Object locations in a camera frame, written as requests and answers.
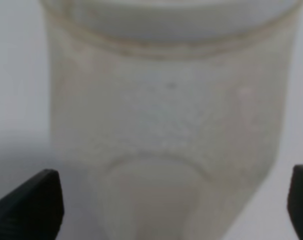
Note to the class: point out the clear plastic drink bottle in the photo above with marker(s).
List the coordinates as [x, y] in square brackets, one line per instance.
[172, 110]

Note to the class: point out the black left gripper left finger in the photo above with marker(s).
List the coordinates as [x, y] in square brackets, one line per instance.
[34, 210]

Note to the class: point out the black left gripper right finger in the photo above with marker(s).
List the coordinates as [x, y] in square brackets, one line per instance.
[295, 200]

